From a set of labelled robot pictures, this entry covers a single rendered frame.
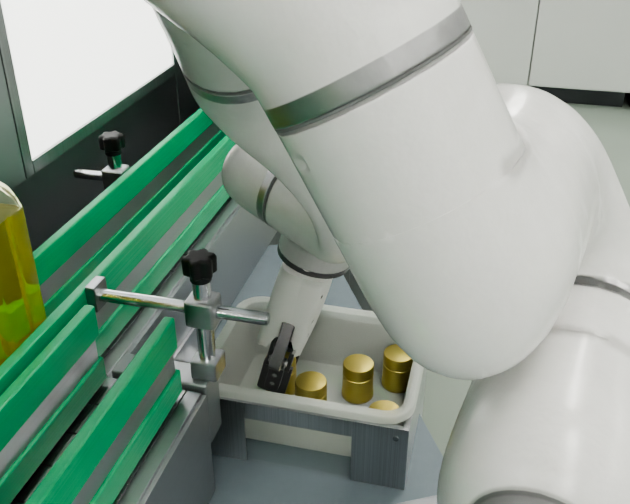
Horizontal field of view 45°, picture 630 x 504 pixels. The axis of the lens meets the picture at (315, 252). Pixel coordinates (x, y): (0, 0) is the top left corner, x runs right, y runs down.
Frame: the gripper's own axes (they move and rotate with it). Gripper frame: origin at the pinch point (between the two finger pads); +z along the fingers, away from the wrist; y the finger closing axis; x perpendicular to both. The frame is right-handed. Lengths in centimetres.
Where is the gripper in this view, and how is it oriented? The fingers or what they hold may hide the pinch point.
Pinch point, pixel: (280, 364)
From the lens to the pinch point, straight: 85.3
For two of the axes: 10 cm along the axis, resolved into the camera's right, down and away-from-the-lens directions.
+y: -2.3, 4.8, -8.4
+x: 9.4, 3.3, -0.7
